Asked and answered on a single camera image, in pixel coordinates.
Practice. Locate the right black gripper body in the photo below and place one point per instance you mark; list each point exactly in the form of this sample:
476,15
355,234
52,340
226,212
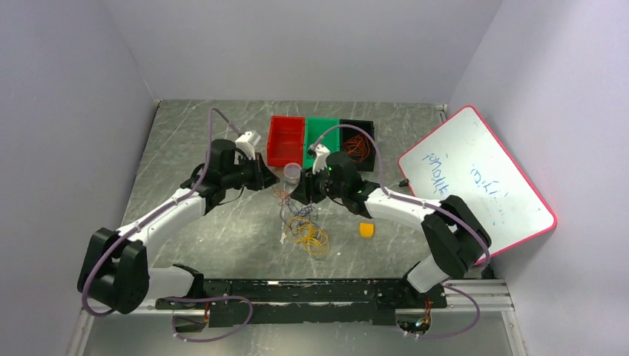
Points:
320,185

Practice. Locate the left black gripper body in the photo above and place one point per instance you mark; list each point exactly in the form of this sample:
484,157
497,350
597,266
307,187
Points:
248,173

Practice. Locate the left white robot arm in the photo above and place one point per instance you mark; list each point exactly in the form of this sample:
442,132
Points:
115,274

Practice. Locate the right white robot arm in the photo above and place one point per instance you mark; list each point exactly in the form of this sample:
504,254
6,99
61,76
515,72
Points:
456,238

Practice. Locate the clear plastic cup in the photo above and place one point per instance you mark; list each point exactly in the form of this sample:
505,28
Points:
292,172

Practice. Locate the red plastic bin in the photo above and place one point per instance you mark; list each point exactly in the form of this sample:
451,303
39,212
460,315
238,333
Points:
285,143

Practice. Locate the green plastic bin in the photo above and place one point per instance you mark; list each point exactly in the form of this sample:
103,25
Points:
314,127

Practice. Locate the black plastic bin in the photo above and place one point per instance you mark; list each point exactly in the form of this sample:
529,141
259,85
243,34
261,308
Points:
357,144

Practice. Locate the orange yellow block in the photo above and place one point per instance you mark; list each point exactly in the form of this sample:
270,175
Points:
366,229

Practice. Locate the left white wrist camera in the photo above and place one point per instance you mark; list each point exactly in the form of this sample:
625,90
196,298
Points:
247,142

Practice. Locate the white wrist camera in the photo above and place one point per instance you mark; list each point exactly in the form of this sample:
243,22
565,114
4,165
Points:
319,153
247,142

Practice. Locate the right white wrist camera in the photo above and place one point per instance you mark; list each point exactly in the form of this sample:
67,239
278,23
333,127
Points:
319,153

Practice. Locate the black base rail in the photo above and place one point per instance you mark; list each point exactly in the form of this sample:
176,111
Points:
374,300

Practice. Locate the white board with pink frame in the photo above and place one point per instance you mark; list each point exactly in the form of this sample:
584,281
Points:
464,157

